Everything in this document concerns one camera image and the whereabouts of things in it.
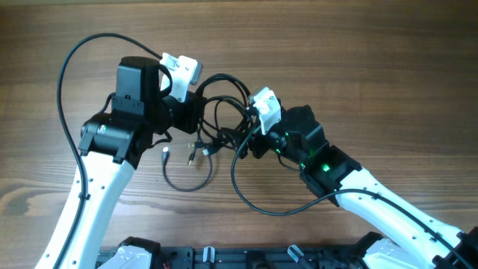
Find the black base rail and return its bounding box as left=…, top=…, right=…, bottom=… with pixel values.
left=95, top=245, right=366, bottom=269

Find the left camera black cable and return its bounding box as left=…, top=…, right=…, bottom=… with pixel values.
left=56, top=32, right=164, bottom=269

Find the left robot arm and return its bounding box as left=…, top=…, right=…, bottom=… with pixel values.
left=37, top=54, right=202, bottom=268

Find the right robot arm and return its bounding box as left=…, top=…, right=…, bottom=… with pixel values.
left=238, top=105, right=477, bottom=268

